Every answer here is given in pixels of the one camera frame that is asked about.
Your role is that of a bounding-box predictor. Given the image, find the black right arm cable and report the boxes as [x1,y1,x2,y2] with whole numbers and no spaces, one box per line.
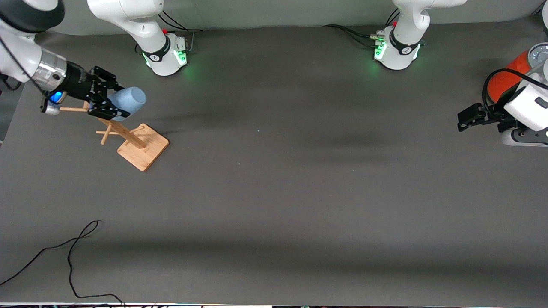
[0,36,45,92]

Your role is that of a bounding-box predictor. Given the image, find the black left arm base cables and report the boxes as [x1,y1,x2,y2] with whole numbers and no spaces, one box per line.
[322,9,401,48]

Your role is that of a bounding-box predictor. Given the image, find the light blue cup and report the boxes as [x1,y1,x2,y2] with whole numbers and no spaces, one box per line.
[107,87,147,122]

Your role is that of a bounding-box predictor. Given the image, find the thin black loose cable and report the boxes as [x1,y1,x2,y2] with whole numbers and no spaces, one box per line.
[0,220,125,307]

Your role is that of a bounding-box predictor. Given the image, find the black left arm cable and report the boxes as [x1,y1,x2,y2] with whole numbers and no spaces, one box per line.
[482,68,548,113]

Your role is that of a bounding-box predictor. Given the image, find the wooden cup rack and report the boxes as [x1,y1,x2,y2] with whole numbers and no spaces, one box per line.
[60,101,170,172]

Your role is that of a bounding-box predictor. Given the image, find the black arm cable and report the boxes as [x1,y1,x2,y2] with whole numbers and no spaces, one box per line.
[482,68,548,113]
[0,36,45,92]

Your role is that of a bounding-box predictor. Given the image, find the orange cylindrical can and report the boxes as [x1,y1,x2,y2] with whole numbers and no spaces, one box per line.
[488,43,548,104]

